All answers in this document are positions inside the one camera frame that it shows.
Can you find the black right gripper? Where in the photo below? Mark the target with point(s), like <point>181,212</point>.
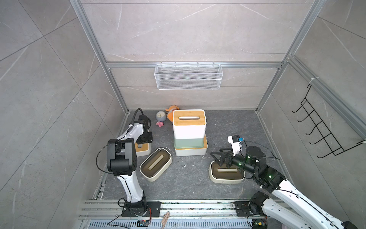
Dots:
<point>224,155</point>

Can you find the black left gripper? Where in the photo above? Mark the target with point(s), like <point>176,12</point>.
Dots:
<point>149,140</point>

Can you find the bamboo lid box edge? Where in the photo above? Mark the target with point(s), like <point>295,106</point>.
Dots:
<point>143,149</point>

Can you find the large bamboo lid tissue box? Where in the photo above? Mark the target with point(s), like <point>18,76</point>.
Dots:
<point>192,151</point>

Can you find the mint green tissue box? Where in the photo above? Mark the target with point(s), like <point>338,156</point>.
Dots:
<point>189,143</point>

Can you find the white tissue box bamboo lid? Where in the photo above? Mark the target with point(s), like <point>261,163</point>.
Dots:
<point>189,124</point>

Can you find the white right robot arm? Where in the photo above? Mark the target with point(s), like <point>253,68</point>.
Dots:
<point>286,191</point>

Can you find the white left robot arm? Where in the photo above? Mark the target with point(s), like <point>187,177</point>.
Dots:
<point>122,162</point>

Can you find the small pink pig toy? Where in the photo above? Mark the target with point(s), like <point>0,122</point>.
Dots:
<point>160,124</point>

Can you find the cream box dark lid right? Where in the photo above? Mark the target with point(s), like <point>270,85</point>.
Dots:
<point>223,175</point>

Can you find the cream box dark lid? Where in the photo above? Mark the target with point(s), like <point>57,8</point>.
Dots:
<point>156,164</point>
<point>223,175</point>

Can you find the small grey alarm clock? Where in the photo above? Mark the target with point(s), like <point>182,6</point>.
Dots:
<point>160,116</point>

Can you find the cream box dark lid left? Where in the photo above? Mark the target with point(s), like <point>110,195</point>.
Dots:
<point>156,164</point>

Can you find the orange plush fish toy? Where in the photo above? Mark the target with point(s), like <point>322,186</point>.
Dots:
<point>170,111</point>

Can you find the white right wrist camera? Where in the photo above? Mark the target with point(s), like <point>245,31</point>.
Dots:
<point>236,144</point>

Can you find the white wire mesh basket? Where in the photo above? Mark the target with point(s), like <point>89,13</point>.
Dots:
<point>188,76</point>

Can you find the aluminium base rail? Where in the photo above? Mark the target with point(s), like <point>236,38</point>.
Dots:
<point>215,214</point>

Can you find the black wire hook rack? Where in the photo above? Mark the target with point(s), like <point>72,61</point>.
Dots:
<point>319,125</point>

